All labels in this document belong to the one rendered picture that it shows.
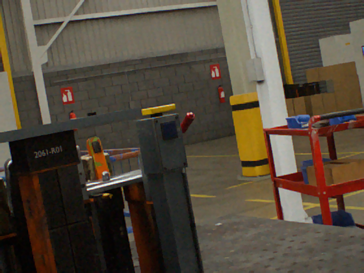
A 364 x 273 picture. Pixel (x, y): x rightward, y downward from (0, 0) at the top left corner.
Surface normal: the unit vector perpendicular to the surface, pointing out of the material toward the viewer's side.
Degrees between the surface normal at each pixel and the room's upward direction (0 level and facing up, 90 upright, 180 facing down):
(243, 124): 90
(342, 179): 90
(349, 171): 90
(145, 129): 90
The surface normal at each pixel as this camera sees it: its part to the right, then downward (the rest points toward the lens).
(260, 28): 0.47, -0.04
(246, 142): -0.85, 0.18
